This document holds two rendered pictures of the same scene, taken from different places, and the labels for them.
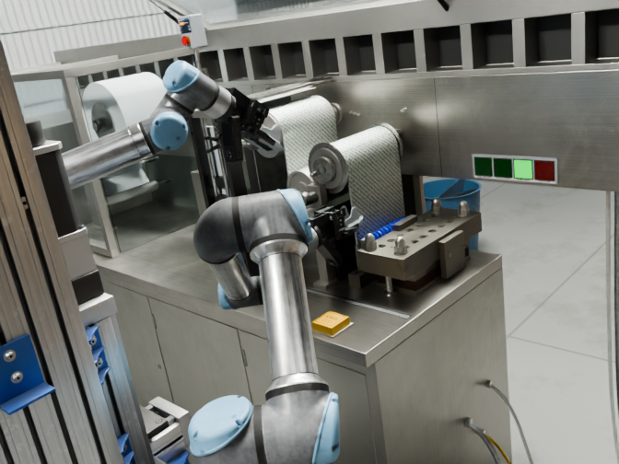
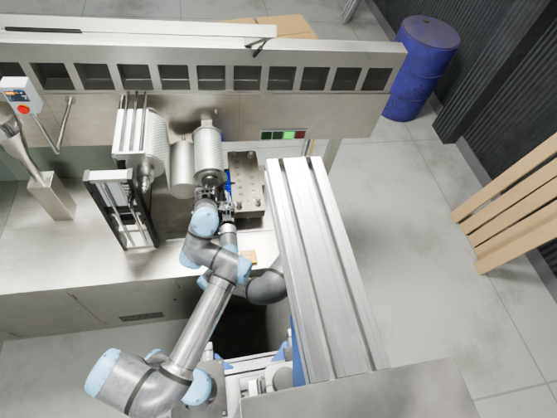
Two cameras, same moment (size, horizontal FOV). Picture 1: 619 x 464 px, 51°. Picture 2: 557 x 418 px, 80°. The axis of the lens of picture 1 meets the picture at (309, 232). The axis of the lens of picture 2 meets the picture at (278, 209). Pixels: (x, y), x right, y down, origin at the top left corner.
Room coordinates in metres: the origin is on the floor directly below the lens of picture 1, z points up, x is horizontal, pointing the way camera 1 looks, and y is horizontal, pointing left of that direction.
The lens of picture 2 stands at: (1.12, 0.58, 2.41)
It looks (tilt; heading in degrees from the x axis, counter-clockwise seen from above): 56 degrees down; 294
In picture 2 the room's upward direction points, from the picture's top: 13 degrees clockwise
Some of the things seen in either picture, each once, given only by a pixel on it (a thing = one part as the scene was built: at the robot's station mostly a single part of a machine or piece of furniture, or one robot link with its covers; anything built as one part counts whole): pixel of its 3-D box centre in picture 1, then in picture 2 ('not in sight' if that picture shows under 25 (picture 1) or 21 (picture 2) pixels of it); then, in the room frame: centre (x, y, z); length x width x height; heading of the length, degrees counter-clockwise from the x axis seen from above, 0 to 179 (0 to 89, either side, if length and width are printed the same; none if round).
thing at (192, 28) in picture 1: (190, 31); (21, 97); (2.19, 0.28, 1.66); 0.07 x 0.07 x 0.10; 44
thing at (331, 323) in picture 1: (331, 323); (249, 257); (1.49, -0.02, 0.91); 0.07 x 0.07 x 0.02; 44
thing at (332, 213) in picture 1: (324, 226); (226, 215); (1.65, -0.04, 1.12); 0.12 x 0.08 x 0.09; 134
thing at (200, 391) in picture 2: not in sight; (193, 386); (1.32, 0.55, 0.98); 0.13 x 0.12 x 0.14; 11
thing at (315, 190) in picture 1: (319, 237); not in sight; (1.76, -0.02, 1.05); 0.06 x 0.05 x 0.31; 134
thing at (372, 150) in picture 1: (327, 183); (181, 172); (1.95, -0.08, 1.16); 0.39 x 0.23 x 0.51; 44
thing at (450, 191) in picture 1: (450, 221); not in sight; (3.87, -0.90, 0.27); 0.47 x 0.44 x 0.54; 133
